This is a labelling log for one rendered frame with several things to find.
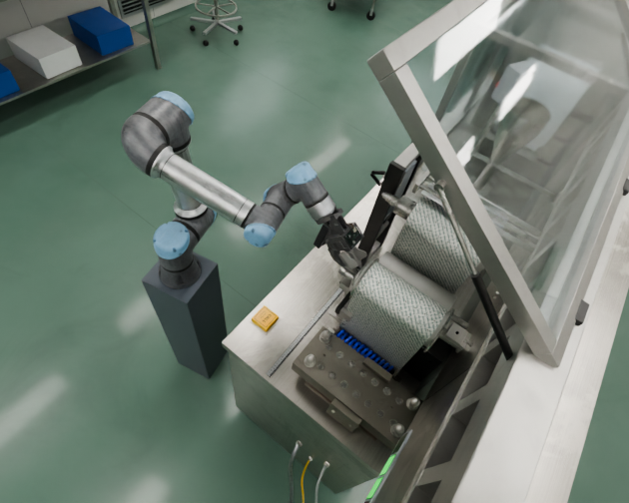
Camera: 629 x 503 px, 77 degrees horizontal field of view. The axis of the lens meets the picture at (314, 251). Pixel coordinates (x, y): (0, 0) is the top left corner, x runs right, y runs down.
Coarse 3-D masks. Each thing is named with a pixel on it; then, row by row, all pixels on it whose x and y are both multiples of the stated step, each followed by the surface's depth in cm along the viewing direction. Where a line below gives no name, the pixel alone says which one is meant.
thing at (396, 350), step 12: (360, 312) 118; (348, 324) 128; (360, 324) 123; (372, 324) 118; (360, 336) 128; (372, 336) 123; (384, 336) 118; (396, 336) 114; (372, 348) 128; (384, 348) 123; (396, 348) 119; (408, 348) 114; (396, 360) 123
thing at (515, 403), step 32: (608, 256) 79; (512, 320) 91; (576, 320) 69; (480, 384) 82; (512, 384) 61; (544, 384) 62; (448, 416) 78; (480, 416) 62; (512, 416) 59; (544, 416) 59; (448, 448) 74; (480, 448) 56; (512, 448) 56; (416, 480) 71; (448, 480) 57; (480, 480) 53; (512, 480) 54
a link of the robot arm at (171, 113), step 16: (160, 96) 107; (176, 96) 109; (144, 112) 103; (160, 112) 105; (176, 112) 108; (192, 112) 113; (160, 128) 103; (176, 128) 108; (176, 144) 112; (176, 192) 129; (176, 208) 137; (192, 208) 135; (208, 208) 141; (192, 224) 138; (208, 224) 144
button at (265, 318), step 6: (264, 306) 144; (258, 312) 142; (264, 312) 143; (270, 312) 143; (252, 318) 141; (258, 318) 141; (264, 318) 141; (270, 318) 142; (276, 318) 142; (258, 324) 141; (264, 324) 140; (270, 324) 140; (264, 330) 141
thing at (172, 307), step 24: (216, 264) 154; (168, 288) 146; (192, 288) 147; (216, 288) 165; (168, 312) 161; (192, 312) 152; (216, 312) 179; (168, 336) 188; (192, 336) 171; (216, 336) 195; (192, 360) 202; (216, 360) 214
